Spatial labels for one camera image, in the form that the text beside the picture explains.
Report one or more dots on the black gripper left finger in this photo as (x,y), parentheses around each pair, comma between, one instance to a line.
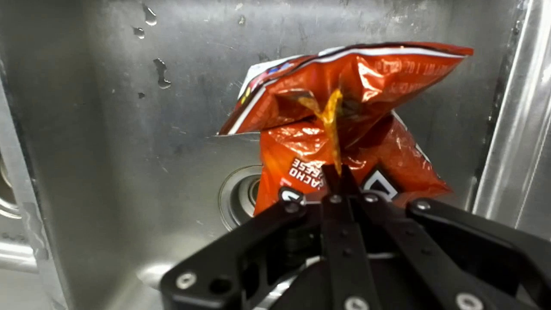
(259,251)

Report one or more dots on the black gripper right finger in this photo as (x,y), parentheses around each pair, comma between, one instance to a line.
(458,258)

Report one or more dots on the orange chip packet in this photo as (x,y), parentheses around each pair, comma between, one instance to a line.
(372,79)

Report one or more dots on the round sink drain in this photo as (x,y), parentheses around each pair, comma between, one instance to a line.
(234,198)

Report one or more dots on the stainless steel double sink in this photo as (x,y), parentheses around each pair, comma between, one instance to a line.
(114,113)

